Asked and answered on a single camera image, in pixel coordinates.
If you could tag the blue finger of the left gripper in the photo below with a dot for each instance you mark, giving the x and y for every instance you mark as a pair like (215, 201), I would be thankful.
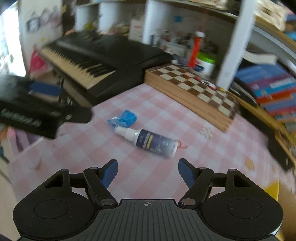
(44, 88)

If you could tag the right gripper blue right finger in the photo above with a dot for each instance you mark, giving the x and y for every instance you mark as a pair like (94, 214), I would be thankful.
(198, 181)

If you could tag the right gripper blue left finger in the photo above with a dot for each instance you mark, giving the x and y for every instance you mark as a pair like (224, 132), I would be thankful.
(98, 181)

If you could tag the dark blue spray bottle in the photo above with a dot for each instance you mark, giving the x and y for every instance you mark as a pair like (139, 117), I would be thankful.
(149, 141)

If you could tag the black electronic keyboard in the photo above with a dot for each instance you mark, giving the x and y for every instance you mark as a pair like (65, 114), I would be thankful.
(93, 68)

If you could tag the pink checkered tablecloth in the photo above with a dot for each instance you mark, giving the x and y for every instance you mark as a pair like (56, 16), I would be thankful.
(142, 172)

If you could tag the yellow cardboard box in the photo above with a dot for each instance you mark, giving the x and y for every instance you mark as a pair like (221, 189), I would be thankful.
(273, 189)

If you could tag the wooden chess board box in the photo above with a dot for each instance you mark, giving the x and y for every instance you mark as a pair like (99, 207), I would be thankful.
(198, 95)

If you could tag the white tub green lid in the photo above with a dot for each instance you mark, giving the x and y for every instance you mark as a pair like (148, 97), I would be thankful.
(204, 64)

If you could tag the row of leaning books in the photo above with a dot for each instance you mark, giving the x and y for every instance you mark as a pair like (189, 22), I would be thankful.
(272, 87)

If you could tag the red tassel ornament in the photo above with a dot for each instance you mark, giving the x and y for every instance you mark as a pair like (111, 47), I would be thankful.
(196, 47)

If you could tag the white bookshelf frame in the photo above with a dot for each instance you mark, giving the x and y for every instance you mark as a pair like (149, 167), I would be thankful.
(230, 32)

